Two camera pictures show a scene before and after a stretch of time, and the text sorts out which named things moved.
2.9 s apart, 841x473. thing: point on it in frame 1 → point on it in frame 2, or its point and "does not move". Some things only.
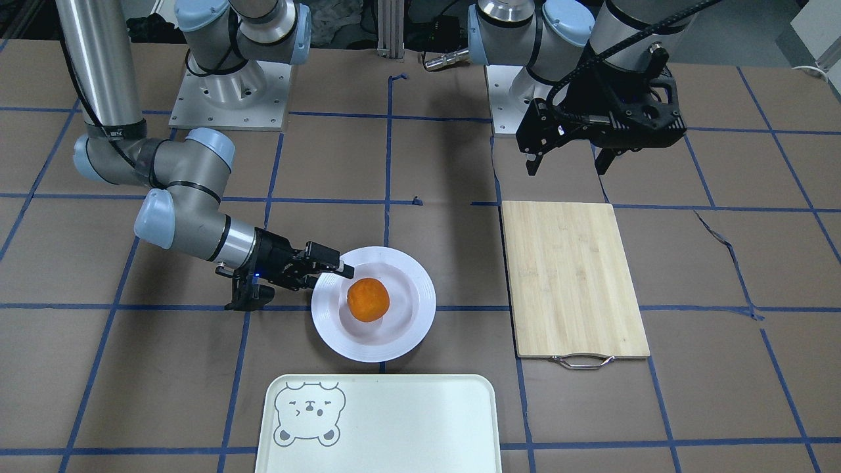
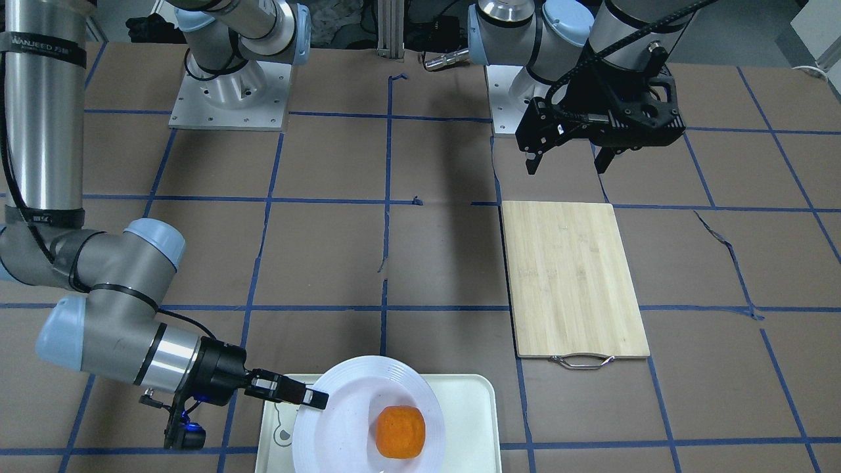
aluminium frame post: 391,29 does not move
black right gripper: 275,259 → 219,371
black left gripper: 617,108 does not move
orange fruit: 368,299 → 400,432
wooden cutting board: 573,299 does not move
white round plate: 410,316 → 342,437
